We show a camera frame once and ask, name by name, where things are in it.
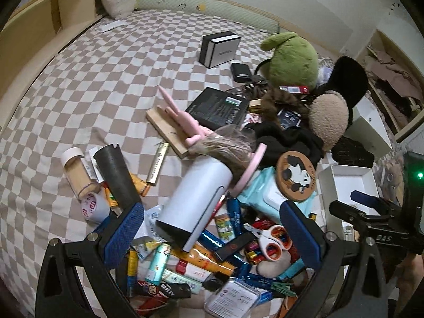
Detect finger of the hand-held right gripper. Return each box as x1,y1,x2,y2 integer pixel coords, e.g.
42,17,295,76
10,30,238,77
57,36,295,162
350,190,400,216
329,200,368,232

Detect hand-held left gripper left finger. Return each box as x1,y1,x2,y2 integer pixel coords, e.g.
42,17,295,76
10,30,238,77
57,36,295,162
35,202,146,318

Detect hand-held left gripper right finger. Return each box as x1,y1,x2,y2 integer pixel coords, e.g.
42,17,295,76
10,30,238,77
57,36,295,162
279,200,388,318

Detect white cardboard box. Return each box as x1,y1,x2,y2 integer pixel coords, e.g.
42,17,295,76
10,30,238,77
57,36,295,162
318,165,379,231

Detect person's right forearm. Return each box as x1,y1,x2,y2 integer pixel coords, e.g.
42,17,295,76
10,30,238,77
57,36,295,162
396,252,424,300

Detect orange and white scissors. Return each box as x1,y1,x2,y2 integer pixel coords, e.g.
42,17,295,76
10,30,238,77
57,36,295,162
244,223,294,261

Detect yellow and black tube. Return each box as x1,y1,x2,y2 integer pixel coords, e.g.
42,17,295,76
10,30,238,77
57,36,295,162
127,250,138,298

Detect beige round pebble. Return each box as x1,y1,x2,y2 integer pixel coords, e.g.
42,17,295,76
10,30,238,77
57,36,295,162
256,254,293,279

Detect white tape roll red print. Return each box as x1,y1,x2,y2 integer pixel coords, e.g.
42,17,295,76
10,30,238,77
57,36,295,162
79,192,111,223

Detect teal can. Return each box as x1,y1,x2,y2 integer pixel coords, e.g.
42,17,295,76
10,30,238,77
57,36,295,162
145,243,171,284

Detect black lace cloth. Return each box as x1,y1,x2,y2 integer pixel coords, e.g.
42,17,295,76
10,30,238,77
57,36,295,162
330,137,375,166

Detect orange tube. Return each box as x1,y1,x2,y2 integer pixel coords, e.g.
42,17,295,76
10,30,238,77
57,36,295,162
129,172,153,197

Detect light blue wet wipes pack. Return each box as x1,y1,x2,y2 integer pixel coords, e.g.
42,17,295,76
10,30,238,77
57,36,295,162
236,167,319,223

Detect green clothespin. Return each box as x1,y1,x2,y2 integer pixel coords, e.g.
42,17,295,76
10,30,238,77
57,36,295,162
269,281,297,298

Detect round panda coaster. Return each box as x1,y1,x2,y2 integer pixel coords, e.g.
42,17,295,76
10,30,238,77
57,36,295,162
276,151,318,203

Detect black tapered tube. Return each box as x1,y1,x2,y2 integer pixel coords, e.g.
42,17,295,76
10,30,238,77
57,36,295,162
93,144,143,213

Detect blue tube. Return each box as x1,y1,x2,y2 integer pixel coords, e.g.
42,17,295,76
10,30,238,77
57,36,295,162
227,198,246,240

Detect black and red lipstick case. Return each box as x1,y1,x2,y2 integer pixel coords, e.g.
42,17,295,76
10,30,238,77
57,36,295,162
215,232,254,263

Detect black printed packet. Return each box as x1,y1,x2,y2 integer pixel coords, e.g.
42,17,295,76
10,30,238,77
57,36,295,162
137,280,192,301

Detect green cartoon packet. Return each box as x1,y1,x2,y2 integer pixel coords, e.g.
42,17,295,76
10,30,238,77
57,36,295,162
214,213,237,240

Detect white closed box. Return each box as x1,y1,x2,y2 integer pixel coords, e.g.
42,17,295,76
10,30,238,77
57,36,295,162
344,95,394,155

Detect toothpick jar with white cap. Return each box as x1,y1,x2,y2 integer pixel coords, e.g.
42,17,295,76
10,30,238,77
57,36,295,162
62,147,100,200

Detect orange packet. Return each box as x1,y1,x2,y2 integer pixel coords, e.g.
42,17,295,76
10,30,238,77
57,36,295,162
171,242,236,276

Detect pink round stand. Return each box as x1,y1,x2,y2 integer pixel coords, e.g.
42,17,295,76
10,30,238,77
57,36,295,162
231,143,268,195

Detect white cylindrical bottle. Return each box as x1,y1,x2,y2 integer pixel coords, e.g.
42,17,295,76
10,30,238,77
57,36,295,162
155,156,233,253

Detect wooden shelf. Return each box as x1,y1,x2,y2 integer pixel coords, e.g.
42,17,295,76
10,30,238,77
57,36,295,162
355,28,424,144

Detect clear plastic case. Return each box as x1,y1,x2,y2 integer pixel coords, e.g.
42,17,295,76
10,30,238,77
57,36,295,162
203,276,262,318

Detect beige and black plush toy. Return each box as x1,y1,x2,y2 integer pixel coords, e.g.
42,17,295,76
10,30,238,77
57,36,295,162
309,56,369,152

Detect navy blue card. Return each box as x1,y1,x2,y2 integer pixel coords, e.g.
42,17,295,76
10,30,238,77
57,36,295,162
276,107,303,130

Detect blond hair bundle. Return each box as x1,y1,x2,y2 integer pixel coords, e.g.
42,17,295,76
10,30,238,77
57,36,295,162
188,129,256,173

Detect wooden block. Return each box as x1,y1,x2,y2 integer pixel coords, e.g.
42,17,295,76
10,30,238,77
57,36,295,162
146,106,199,159

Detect pink rabbit toy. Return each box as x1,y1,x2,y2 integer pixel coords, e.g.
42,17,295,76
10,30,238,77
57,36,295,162
157,85,213,148

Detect pile of clothes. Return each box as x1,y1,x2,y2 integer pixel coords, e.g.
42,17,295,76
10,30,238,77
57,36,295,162
364,49,424,114

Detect brown braided hairpiece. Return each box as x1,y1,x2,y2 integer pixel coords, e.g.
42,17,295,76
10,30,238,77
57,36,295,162
261,88,309,121

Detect red tag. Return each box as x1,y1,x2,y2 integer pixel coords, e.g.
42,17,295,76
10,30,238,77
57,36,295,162
279,85,311,94

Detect black box with green label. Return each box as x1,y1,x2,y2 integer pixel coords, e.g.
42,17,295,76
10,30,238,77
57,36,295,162
184,87,250,130

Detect checkered bed sheet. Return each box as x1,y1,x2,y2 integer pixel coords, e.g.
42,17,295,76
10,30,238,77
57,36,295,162
0,8,365,318

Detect green plush toy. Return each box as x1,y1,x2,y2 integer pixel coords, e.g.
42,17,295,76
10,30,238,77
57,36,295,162
260,32,319,91

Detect black headband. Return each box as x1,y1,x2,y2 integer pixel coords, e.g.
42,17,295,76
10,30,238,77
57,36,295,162
253,58,276,87

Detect black power bank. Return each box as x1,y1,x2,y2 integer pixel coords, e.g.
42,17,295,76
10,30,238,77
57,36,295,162
231,62,254,83

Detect black and white box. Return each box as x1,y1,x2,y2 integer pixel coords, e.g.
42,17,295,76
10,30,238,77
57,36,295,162
199,31,240,69

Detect white paper card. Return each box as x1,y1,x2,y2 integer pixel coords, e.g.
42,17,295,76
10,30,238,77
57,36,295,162
99,19,124,33

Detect wooden headboard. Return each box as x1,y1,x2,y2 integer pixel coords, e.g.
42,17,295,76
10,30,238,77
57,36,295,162
0,0,107,134

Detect long green bolster pillow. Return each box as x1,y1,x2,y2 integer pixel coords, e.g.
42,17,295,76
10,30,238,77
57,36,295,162
135,0,279,36

